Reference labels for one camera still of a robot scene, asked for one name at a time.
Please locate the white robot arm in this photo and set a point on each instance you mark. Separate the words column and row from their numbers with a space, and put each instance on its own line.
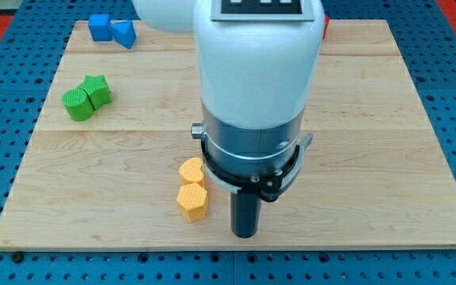
column 256, row 62

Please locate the wooden board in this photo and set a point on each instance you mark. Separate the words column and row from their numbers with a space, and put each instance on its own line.
column 374, row 177

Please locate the yellow heart block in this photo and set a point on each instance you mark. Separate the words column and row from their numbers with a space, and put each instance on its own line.
column 191, row 171

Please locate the yellow hexagon block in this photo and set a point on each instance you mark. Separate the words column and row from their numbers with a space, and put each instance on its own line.
column 192, row 202

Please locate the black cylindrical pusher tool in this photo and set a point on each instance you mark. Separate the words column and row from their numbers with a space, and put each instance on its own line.
column 244, row 214

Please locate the black white fiducial marker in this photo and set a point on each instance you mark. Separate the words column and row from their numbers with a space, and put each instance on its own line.
column 262, row 10

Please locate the green star block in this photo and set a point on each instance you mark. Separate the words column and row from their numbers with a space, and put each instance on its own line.
column 97, row 90

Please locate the blue triangle block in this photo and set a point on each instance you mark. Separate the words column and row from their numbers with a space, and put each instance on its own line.
column 123, row 33

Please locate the green cylinder block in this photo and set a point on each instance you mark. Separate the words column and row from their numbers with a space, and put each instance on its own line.
column 77, row 104

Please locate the red block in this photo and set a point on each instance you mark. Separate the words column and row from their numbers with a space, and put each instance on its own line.
column 326, row 25

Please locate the blue cube block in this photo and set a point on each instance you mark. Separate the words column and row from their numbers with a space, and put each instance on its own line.
column 99, row 27

